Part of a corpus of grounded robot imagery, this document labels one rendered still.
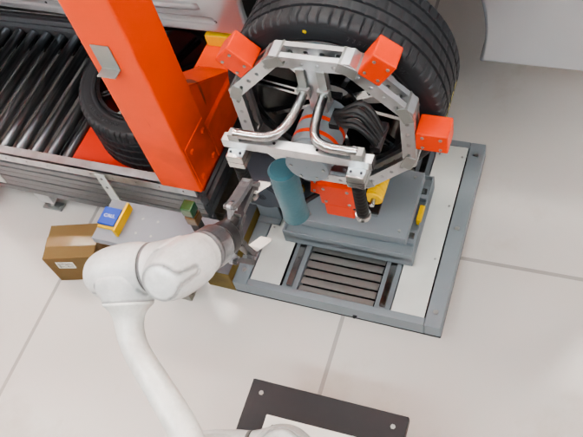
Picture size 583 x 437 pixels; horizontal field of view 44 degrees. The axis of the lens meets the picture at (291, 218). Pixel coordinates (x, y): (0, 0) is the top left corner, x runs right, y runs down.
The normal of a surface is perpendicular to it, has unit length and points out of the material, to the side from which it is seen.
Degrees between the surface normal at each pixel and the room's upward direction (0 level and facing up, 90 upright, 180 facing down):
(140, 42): 90
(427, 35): 52
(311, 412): 0
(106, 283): 40
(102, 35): 90
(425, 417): 0
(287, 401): 0
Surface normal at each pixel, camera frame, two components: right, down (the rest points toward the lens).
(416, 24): 0.54, -0.25
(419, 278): -0.18, -0.55
